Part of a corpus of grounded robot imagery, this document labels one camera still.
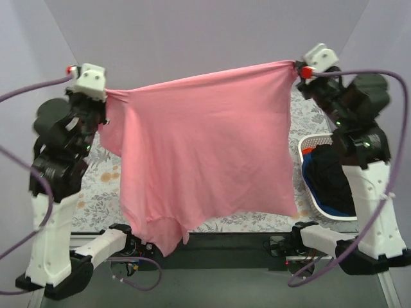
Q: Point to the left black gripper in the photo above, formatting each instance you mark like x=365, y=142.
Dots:
x=97, y=107

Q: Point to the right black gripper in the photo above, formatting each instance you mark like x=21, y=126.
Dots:
x=306, y=87

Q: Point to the pink t shirt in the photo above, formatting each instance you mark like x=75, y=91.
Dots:
x=202, y=147

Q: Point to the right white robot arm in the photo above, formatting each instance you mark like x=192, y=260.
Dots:
x=371, y=171

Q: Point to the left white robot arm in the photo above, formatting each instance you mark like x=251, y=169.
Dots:
x=66, y=128

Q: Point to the white laundry basket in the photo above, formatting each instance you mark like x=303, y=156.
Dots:
x=327, y=185

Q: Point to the black garment in basket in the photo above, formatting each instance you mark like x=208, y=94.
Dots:
x=327, y=179

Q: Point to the floral tablecloth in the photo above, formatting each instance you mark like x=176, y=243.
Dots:
x=98, y=206

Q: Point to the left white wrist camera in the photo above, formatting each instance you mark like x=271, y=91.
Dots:
x=90, y=80

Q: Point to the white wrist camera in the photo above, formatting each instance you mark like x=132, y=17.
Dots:
x=90, y=80
x=317, y=60

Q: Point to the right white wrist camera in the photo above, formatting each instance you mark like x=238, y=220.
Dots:
x=317, y=60

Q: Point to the aluminium frame rail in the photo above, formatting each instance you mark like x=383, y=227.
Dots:
x=389, y=290

